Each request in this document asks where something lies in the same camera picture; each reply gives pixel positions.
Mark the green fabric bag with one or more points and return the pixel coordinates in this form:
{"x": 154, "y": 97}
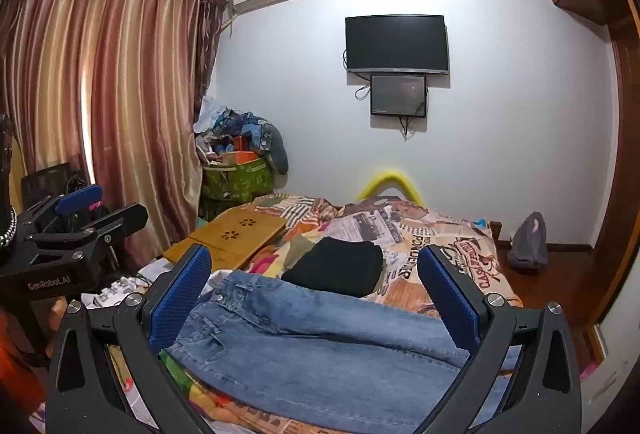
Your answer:
{"x": 240, "y": 179}

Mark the large black wall television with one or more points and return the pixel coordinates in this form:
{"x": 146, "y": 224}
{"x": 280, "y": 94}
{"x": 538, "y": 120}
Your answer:
{"x": 395, "y": 44}

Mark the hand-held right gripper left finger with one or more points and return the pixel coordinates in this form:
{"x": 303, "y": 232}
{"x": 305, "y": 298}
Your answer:
{"x": 181, "y": 300}

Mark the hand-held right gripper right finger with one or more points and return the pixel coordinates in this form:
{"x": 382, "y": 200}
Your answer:
{"x": 452, "y": 301}

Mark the white stickered cabinet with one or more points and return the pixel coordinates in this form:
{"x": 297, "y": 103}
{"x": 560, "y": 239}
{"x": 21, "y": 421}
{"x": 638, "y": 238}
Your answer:
{"x": 612, "y": 364}

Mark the yellow foam tube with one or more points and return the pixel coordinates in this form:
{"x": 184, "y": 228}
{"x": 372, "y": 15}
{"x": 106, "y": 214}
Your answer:
{"x": 395, "y": 178}

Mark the striped pink curtain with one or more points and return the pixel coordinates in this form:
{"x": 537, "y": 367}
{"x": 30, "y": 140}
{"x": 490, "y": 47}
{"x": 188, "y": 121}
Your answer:
{"x": 110, "y": 104}

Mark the wooden lap desk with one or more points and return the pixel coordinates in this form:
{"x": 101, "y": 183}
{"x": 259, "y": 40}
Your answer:
{"x": 235, "y": 229}

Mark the black folded pants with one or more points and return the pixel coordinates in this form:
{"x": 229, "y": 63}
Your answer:
{"x": 335, "y": 266}

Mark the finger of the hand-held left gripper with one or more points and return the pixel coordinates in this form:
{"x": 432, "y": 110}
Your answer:
{"x": 75, "y": 201}
{"x": 125, "y": 218}

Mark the printed blanket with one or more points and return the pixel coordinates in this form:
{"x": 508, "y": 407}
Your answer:
{"x": 400, "y": 234}

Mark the wooden door frame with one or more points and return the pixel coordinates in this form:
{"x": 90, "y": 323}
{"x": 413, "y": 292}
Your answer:
{"x": 622, "y": 124}

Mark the pile of mixed clothes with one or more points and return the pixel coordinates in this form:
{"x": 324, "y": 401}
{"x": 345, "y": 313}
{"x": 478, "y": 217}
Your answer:
{"x": 245, "y": 129}

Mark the grey backpack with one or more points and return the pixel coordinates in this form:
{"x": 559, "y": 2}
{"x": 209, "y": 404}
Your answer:
{"x": 529, "y": 244}

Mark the person's left forearm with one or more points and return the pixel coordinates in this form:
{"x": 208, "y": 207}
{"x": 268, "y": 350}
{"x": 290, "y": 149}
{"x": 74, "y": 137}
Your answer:
{"x": 11, "y": 354}

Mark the small black wall monitor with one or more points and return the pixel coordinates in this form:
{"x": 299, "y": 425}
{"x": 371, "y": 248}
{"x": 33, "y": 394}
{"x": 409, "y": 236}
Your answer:
{"x": 398, "y": 95}

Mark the black mesh basket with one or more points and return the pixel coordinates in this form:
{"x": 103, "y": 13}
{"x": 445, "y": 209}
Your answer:
{"x": 45, "y": 179}

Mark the blue denim pants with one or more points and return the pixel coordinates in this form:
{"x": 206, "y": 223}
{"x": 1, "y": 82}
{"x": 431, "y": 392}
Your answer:
{"x": 320, "y": 344}

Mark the white clutter pile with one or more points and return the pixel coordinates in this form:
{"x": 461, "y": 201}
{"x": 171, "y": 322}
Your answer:
{"x": 125, "y": 284}

